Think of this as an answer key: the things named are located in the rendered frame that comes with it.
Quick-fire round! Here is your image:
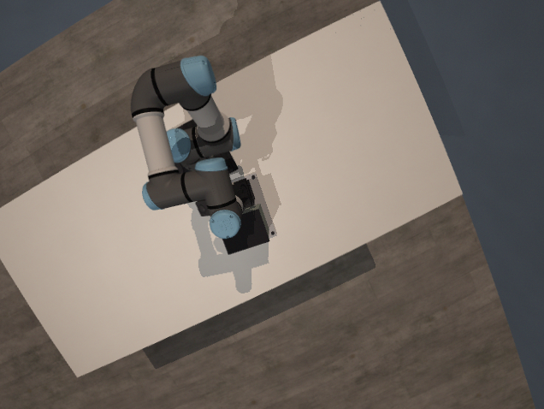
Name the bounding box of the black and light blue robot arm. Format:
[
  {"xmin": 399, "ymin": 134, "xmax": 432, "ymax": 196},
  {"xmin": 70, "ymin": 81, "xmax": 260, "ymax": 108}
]
[{"xmin": 131, "ymin": 56, "xmax": 243, "ymax": 239}]

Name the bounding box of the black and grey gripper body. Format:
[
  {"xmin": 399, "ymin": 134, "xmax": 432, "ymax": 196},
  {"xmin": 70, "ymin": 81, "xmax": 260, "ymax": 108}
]
[{"xmin": 233, "ymin": 178, "xmax": 254, "ymax": 214}]

